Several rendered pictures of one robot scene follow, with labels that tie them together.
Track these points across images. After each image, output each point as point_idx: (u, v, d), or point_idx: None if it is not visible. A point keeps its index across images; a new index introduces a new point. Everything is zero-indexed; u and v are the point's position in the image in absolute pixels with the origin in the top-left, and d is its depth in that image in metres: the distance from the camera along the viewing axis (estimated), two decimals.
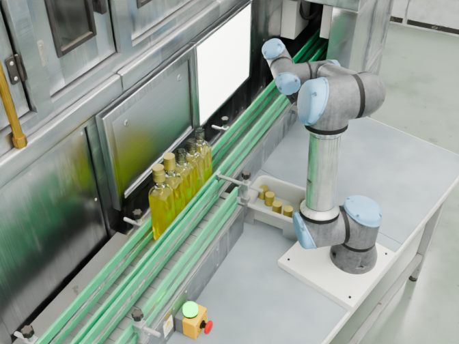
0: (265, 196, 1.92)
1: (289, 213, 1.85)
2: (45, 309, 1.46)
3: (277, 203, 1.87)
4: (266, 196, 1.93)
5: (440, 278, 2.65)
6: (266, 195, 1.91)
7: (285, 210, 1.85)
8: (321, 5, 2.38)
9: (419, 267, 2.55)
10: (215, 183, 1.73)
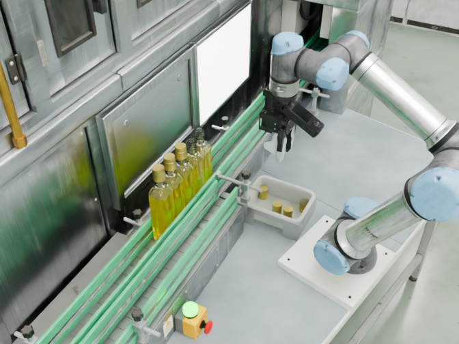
0: (179, 152, 1.56)
1: (289, 213, 1.85)
2: (45, 309, 1.46)
3: (276, 203, 1.88)
4: (176, 153, 1.56)
5: (440, 278, 2.65)
6: (182, 148, 1.55)
7: (285, 210, 1.85)
8: (321, 5, 2.38)
9: (419, 267, 2.55)
10: (215, 183, 1.73)
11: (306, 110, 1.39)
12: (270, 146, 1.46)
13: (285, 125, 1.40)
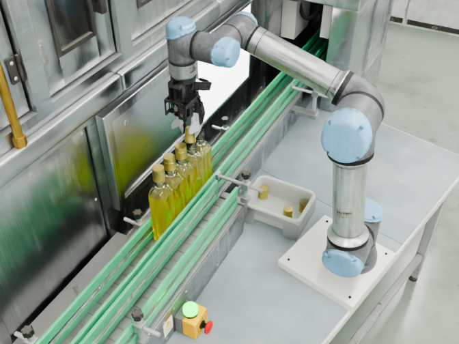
0: (179, 152, 1.56)
1: (289, 213, 1.85)
2: (45, 309, 1.46)
3: None
4: (176, 153, 1.56)
5: (440, 278, 2.65)
6: (182, 148, 1.55)
7: (285, 210, 1.85)
8: (321, 5, 2.38)
9: (419, 267, 2.55)
10: (215, 183, 1.73)
11: None
12: (192, 127, 1.53)
13: (199, 97, 1.50)
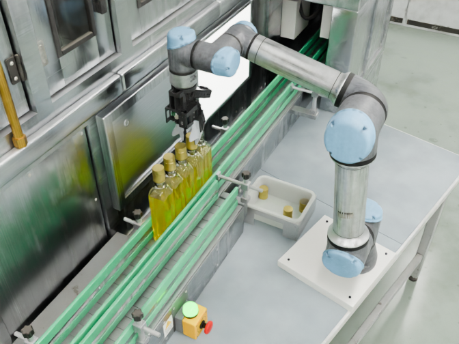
0: (179, 152, 1.56)
1: (289, 213, 1.85)
2: (45, 309, 1.46)
3: None
4: (176, 153, 1.56)
5: (440, 278, 2.65)
6: (182, 148, 1.55)
7: (285, 210, 1.85)
8: (321, 5, 2.38)
9: (419, 267, 2.55)
10: (215, 183, 1.73)
11: None
12: (193, 135, 1.54)
13: (200, 105, 1.52)
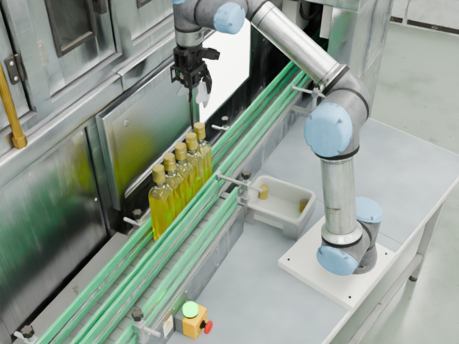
0: (179, 152, 1.56)
1: (204, 127, 1.65)
2: (45, 309, 1.46)
3: (191, 135, 1.60)
4: (176, 153, 1.56)
5: (440, 278, 2.65)
6: (182, 148, 1.55)
7: (201, 126, 1.63)
8: (321, 5, 2.38)
9: (419, 267, 2.55)
10: (215, 183, 1.73)
11: None
12: (200, 97, 1.52)
13: (206, 66, 1.49)
